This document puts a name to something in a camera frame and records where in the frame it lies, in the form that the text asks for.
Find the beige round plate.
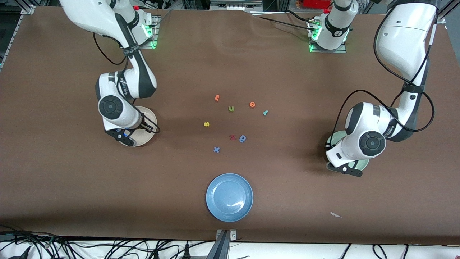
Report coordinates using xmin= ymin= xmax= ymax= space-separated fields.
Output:
xmin=124 ymin=106 xmax=158 ymax=147

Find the brown table cover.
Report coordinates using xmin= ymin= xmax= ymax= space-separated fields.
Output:
xmin=0 ymin=6 xmax=460 ymax=246

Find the blue round plate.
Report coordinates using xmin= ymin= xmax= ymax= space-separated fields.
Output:
xmin=206 ymin=173 xmax=254 ymax=222

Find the red box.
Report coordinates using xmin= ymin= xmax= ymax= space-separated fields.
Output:
xmin=301 ymin=0 xmax=332 ymax=9

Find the green round plate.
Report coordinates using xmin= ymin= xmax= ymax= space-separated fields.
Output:
xmin=326 ymin=131 xmax=370 ymax=174

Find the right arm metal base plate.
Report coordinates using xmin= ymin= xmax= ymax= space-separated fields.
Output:
xmin=120 ymin=14 xmax=159 ymax=49

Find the aluminium table edge bracket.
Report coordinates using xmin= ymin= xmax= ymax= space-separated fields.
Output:
xmin=207 ymin=229 xmax=238 ymax=259

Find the aluminium frame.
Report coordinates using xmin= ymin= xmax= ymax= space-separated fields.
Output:
xmin=210 ymin=0 xmax=263 ymax=12

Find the black cable on table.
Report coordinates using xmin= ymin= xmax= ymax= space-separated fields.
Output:
xmin=257 ymin=16 xmax=318 ymax=33
xmin=280 ymin=10 xmax=320 ymax=23

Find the black cable bundle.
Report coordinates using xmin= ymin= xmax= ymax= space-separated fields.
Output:
xmin=0 ymin=225 xmax=202 ymax=259

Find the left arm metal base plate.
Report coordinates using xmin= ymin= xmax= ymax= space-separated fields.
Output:
xmin=308 ymin=19 xmax=348 ymax=54

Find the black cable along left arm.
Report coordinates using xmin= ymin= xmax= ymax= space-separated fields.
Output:
xmin=325 ymin=7 xmax=436 ymax=151

